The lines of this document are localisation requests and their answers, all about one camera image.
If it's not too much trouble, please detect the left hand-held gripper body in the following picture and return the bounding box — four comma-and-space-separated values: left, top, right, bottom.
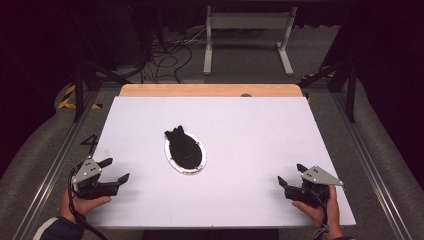
68, 157, 120, 201

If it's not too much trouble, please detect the right hand-held gripper cable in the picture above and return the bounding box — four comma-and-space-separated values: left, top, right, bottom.
309, 189, 332, 240

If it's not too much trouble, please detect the wooden table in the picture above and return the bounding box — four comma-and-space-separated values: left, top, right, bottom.
119, 83, 304, 98

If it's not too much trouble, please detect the person's right hand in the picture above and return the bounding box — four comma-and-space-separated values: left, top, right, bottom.
292, 185, 345, 239

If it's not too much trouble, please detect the oval silver picture frame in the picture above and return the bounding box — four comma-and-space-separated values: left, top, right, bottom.
163, 125, 208, 176

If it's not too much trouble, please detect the grey metal desk frame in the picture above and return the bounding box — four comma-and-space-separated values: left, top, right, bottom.
202, 5, 299, 77

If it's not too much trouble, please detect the aluminium floor rail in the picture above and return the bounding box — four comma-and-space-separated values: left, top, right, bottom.
12, 89, 102, 240
329, 91, 413, 240

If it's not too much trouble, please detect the black metal stand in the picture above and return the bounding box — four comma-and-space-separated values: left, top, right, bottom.
297, 49, 360, 124
70, 9, 133, 123

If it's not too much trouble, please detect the left hand-held gripper cable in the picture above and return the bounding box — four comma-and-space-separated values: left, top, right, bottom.
67, 167, 110, 240

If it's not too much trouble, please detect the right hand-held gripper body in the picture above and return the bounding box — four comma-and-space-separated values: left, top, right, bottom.
285, 165, 345, 209

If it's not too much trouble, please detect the person's left hand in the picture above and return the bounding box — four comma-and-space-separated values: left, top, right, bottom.
59, 190, 112, 224

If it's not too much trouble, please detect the tangle of black floor cables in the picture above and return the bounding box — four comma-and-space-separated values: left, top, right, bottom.
139, 28, 208, 85

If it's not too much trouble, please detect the hand-held gripper cable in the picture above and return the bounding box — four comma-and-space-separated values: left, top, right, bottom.
67, 167, 110, 240
309, 189, 332, 240

